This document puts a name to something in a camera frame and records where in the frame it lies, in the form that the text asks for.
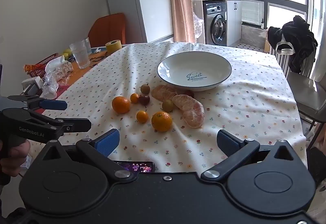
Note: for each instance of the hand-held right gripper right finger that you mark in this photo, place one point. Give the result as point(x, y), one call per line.
point(227, 143)

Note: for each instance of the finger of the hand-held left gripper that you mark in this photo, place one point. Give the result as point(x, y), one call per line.
point(54, 104)
point(75, 124)

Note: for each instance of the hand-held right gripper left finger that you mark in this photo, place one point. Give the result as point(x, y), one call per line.
point(108, 142)

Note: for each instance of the orange mandarin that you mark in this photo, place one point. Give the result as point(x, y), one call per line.
point(162, 121)
point(121, 104)

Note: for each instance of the small orange kumquat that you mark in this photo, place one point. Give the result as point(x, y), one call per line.
point(142, 116)
point(134, 98)

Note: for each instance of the peeled mandarin half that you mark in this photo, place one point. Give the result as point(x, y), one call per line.
point(192, 112)

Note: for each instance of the dark red small fruit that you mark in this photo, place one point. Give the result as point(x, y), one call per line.
point(144, 99)

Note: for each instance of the brown longan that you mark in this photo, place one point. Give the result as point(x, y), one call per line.
point(145, 88)
point(168, 105)

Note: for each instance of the bread roll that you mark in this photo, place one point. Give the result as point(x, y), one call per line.
point(164, 93)

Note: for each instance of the white bowl with blue rim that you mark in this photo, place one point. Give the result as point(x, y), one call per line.
point(178, 66)

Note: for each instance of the person's left hand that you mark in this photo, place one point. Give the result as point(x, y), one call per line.
point(15, 160)

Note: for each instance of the small white box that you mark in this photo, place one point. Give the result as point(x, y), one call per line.
point(30, 84)

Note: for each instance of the clear plastic snack bag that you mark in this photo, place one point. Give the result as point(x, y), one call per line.
point(59, 71)

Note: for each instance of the smartphone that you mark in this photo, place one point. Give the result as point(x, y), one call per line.
point(137, 166)

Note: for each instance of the orange table mat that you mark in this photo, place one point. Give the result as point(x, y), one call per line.
point(76, 72)

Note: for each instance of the red plastic basket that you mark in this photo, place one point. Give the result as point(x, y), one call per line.
point(42, 66)

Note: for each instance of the floral white tablecloth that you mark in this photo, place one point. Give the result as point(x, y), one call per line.
point(242, 104)

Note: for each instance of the yellow-green fruit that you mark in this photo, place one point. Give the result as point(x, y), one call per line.
point(66, 53)

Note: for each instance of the clear glass cup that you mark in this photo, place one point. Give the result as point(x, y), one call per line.
point(88, 45)
point(80, 54)

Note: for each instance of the crumpled white tissue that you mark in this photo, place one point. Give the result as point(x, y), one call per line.
point(96, 50)

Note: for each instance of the yellow tape roll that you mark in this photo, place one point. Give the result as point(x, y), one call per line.
point(113, 47)

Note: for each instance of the orange chair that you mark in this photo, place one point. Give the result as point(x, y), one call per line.
point(107, 29)

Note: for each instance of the grey chair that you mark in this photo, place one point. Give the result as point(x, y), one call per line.
point(305, 91)

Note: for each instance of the brown cardboard box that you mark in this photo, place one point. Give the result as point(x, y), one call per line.
point(267, 43)

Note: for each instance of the grey washing machine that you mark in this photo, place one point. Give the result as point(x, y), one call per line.
point(216, 24)

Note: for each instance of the white cabinet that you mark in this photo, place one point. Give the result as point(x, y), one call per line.
point(234, 20)

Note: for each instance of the small dark bottle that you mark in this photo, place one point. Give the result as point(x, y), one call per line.
point(262, 24)

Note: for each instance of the black clothing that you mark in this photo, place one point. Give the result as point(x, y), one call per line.
point(298, 40)

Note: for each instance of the pink curtain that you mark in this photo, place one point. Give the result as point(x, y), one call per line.
point(180, 0)

